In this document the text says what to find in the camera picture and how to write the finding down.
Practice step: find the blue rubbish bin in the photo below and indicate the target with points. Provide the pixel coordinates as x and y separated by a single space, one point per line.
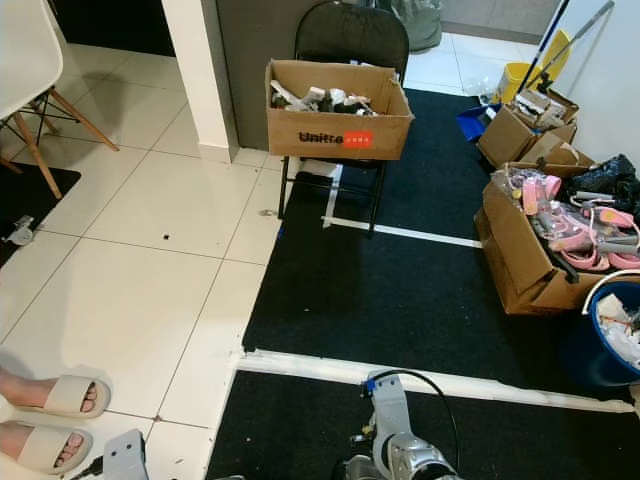
585 350

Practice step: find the white crumpled trash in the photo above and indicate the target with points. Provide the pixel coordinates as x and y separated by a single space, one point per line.
622 335

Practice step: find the long white tape strip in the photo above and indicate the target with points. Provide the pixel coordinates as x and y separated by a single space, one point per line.
310 365

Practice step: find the large black floor mat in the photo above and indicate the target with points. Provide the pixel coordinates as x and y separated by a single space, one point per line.
400 300

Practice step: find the large open cardboard box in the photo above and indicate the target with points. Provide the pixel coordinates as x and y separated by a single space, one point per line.
510 250

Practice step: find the short white tape strip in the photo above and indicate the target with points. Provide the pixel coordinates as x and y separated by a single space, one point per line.
332 195

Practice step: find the person in black clothes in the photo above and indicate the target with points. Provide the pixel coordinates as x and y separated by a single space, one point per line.
15 392

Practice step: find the beige slipper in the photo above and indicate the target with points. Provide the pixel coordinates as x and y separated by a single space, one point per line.
50 445
65 392

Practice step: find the pink plastic gadget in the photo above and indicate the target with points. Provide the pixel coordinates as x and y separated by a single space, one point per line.
540 190

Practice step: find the cardboard box red label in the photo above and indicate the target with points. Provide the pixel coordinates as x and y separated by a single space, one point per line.
285 135

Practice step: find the small open cardboard box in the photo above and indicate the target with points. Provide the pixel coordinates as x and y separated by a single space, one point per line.
505 140

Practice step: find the grey caster wheel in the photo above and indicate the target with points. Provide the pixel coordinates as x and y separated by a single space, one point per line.
23 232

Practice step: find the blue dustpan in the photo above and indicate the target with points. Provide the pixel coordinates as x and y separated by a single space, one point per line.
478 122

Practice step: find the white plastic gadget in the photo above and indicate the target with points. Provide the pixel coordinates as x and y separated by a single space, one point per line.
345 100

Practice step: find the clear plastic packet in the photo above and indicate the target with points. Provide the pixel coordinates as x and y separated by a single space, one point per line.
285 97

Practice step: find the black garbage bag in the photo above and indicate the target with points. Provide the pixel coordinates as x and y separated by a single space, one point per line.
610 178

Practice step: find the small black floor mat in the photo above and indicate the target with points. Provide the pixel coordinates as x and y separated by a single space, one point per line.
50 190

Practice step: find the yellow mop bucket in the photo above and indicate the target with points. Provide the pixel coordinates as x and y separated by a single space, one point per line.
515 82

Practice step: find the black folding chair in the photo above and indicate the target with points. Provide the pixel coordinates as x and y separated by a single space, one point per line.
350 35

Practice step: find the grey green sack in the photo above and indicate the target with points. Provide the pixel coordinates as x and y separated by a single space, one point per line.
420 22

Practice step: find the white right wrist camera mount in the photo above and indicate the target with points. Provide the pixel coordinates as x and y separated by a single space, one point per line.
390 405

